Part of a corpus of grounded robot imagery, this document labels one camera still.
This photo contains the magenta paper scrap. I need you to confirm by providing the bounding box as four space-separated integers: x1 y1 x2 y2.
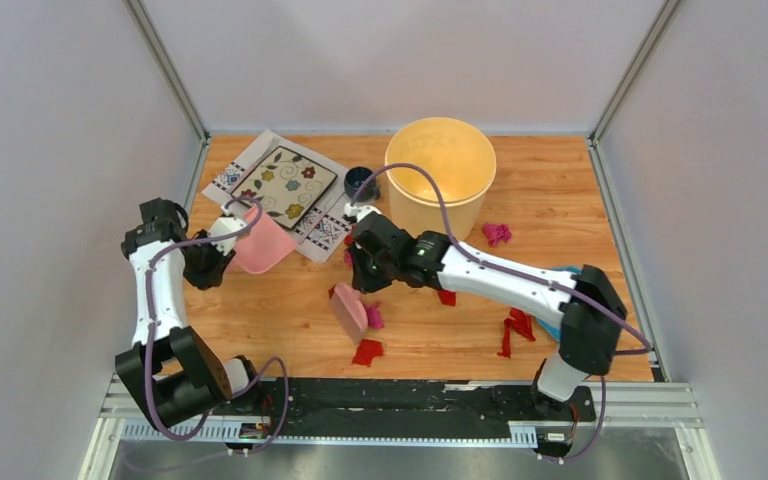
481 222 512 247
365 302 385 330

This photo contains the pink hand brush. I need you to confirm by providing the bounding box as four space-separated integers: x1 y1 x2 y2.
328 283 368 346

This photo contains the pink dustpan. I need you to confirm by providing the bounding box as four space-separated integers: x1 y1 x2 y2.
231 213 297 275

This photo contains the cream plastic bucket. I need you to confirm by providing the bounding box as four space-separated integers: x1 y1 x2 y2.
384 117 497 240

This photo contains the red paper scrap long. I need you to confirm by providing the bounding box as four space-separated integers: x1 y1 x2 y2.
497 308 536 358

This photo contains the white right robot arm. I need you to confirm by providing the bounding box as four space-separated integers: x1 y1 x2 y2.
346 207 627 419

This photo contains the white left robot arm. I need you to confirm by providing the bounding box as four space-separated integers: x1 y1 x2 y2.
115 196 266 441

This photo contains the patterned white placemat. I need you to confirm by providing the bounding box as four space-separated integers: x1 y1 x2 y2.
202 131 351 263

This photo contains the dark blue cup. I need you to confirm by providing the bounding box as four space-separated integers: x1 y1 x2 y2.
343 166 381 204

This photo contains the red paper scrap centre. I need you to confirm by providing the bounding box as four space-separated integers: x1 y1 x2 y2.
437 290 457 307

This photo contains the red paper scrap front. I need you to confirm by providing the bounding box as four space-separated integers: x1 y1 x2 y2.
351 339 384 367

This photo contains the floral square plate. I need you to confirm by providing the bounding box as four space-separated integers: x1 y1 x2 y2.
231 146 337 230

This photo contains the blue polka dot plate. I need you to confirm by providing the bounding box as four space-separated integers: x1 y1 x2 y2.
536 265 581 342

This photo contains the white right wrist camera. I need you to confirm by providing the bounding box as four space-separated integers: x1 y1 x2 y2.
343 203 381 224

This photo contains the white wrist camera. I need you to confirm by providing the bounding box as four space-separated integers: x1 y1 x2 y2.
343 203 381 224
208 207 251 257

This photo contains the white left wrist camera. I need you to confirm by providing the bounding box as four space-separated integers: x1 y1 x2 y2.
208 207 251 257

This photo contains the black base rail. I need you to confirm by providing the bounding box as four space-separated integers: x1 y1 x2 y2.
261 378 597 440

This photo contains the aluminium frame post left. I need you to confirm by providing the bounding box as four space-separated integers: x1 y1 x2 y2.
123 0 210 144

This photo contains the aluminium frame post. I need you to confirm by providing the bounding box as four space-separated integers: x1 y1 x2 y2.
589 0 683 145
123 0 210 144

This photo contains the aluminium frame post right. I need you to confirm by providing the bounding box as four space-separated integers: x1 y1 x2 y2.
589 0 683 145

